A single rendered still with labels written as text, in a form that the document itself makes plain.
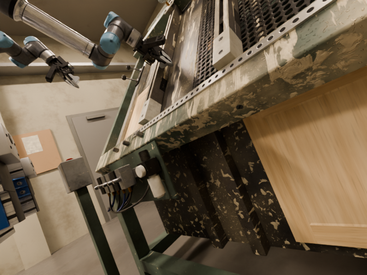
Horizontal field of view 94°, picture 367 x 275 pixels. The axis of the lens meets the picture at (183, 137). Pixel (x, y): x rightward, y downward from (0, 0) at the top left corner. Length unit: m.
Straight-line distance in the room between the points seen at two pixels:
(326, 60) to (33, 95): 4.16
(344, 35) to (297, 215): 0.58
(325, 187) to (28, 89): 4.27
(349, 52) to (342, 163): 0.35
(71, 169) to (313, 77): 1.16
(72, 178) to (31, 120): 2.92
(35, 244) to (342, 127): 3.71
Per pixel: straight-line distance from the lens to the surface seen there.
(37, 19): 0.99
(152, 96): 0.88
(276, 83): 0.44
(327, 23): 0.44
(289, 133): 0.68
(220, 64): 0.55
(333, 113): 0.66
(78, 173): 1.21
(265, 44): 0.48
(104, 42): 0.88
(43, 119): 4.03
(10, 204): 0.68
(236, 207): 0.83
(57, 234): 3.80
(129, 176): 0.78
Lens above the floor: 0.74
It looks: 3 degrees up
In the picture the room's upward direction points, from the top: 23 degrees counter-clockwise
